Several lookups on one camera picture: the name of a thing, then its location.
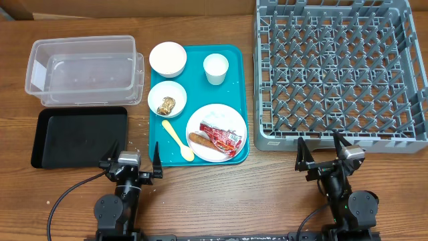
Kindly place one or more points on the red snack wrapper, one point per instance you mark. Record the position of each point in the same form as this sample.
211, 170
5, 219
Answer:
227, 142

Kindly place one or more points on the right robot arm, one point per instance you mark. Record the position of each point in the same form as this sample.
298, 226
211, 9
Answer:
354, 212

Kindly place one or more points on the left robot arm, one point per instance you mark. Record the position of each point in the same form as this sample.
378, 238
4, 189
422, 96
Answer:
116, 213

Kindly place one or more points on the grey dishwasher rack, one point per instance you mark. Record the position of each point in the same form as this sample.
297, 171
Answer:
353, 67

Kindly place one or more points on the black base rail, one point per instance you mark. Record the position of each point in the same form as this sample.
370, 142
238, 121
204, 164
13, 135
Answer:
291, 236

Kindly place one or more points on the yellow plastic spoon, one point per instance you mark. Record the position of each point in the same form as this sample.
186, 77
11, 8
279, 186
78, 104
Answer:
186, 152

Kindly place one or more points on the brown food chunk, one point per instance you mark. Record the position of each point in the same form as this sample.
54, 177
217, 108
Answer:
166, 106

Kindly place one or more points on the white plastic cup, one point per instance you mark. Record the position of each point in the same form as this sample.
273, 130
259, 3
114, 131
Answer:
215, 67

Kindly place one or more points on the clear plastic bin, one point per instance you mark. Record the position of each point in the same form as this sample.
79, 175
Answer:
86, 71

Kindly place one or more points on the white round plate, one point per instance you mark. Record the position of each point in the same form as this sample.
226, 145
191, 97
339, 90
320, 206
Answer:
225, 118

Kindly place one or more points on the teal serving tray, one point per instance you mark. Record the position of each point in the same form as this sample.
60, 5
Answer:
201, 98

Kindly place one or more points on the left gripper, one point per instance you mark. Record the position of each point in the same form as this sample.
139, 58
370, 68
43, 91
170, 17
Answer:
146, 179

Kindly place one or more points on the black plastic tray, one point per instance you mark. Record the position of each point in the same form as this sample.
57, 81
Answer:
77, 136

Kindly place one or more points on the brown sausage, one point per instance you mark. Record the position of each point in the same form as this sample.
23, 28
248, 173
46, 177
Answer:
198, 139

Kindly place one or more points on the white bowl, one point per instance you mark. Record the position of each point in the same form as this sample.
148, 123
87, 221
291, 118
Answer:
167, 88

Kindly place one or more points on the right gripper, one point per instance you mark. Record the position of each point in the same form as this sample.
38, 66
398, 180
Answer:
319, 169

